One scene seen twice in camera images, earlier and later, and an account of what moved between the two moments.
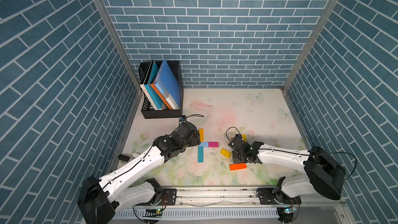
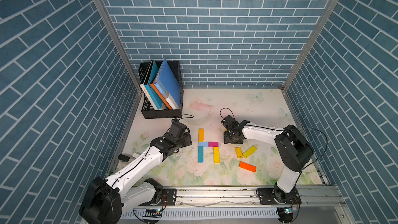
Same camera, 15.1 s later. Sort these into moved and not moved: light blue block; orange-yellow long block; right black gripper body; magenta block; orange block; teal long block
Moved: orange block; right black gripper body
Not moved: magenta block; light blue block; orange-yellow long block; teal long block
